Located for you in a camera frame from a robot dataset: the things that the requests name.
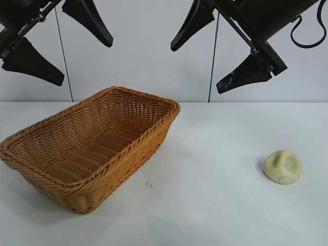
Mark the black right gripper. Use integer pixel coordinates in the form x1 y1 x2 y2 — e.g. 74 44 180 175
170 0 318 95

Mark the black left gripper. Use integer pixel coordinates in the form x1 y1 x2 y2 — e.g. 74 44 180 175
0 0 114 87

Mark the brown woven wicker basket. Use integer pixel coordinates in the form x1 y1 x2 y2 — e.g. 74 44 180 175
0 86 181 215

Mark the pale yellow egg yolk pastry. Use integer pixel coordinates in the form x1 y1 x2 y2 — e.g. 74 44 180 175
263 150 303 185

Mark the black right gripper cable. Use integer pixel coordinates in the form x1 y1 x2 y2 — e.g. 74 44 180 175
290 0 325 48

